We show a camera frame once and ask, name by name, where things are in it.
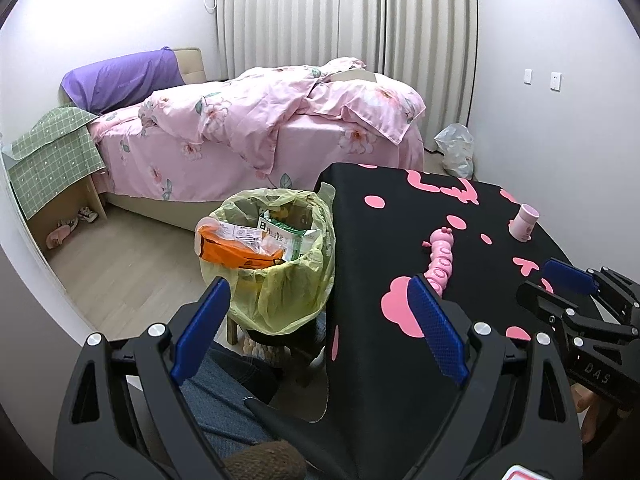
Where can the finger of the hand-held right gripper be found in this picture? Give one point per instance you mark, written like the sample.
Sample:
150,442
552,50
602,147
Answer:
567,274
542,302

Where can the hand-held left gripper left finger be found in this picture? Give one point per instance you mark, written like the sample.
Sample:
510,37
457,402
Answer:
200,330

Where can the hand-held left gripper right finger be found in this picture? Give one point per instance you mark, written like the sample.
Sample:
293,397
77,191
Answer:
440,332

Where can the orange snack packet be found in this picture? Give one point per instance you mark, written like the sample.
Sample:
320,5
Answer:
225,252

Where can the waste bin with yellow bag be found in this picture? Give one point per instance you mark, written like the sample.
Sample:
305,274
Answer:
280,295

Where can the green white drink carton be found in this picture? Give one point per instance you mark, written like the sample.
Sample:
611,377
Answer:
287,236

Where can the person's right hand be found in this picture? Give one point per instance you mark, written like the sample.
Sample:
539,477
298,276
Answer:
591,412

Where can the pink and white cup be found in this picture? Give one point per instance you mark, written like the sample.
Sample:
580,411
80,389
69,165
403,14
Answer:
524,222

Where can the pink caterpillar toy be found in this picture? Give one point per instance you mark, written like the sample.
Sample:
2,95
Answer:
440,260

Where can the person's blue jeans leg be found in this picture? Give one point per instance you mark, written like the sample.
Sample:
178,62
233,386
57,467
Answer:
225,410

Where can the black tablecloth with pink print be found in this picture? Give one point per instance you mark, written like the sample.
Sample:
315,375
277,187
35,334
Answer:
375,260

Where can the brown knit cloth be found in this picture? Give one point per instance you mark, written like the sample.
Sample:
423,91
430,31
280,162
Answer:
265,460

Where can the white sneaker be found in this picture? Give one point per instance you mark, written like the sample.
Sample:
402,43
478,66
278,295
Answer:
87,214

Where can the white plastic bag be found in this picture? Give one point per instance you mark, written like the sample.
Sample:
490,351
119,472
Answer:
455,150

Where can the pink slipper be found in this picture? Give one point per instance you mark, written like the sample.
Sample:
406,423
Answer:
60,236

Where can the wooden nightstand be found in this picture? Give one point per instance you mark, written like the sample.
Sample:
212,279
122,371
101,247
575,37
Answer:
65,206

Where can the bed with pink floral sheet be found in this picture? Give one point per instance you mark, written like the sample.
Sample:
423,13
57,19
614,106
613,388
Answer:
310,142

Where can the green checked cloth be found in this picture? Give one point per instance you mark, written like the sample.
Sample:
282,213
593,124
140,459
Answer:
55,155

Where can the pink floral duvet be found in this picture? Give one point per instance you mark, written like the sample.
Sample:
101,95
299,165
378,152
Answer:
250,105

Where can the purple pillow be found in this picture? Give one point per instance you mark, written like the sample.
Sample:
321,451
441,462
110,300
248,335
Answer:
120,80

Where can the beige headboard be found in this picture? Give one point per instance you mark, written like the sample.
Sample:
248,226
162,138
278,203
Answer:
190,65

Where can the white pleated curtain panel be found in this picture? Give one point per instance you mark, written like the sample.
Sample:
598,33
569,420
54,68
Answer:
425,45
280,15

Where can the white wall switch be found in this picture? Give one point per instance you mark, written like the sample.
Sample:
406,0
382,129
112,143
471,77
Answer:
529,76
555,81

